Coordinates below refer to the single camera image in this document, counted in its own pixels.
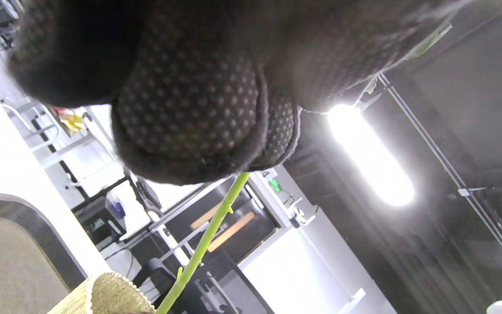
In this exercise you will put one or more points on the person's left hand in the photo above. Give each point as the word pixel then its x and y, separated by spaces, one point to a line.
pixel 190 87

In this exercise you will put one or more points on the red and yellow figure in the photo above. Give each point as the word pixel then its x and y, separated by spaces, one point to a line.
pixel 71 121

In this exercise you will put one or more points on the long ceiling light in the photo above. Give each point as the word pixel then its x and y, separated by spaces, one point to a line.
pixel 371 157

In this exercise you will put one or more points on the black office chair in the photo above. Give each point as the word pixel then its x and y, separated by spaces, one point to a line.
pixel 244 290

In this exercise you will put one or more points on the gold ribbed flower pot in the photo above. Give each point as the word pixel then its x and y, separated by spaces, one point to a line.
pixel 116 298

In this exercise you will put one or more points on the dark brown plastic tray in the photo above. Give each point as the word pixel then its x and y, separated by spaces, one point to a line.
pixel 15 266

